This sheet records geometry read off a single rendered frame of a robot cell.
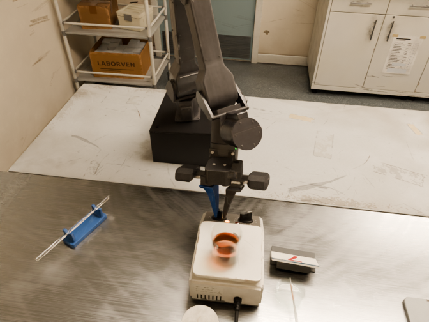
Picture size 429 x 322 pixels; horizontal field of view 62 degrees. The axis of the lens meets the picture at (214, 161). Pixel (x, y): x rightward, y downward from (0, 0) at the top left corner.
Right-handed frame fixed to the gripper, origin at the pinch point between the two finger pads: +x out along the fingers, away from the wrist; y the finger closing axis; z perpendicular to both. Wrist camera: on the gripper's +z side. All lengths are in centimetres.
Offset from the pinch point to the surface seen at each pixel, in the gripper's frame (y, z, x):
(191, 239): -6.2, -0.5, 9.5
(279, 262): 13.0, 2.3, 10.1
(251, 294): 8.8, 11.8, 12.5
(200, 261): -0.3, 12.7, 7.5
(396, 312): 34.5, 3.3, 15.8
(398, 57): 82, -238, -60
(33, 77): -155, -130, -27
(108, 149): -37.5, -20.0, -5.0
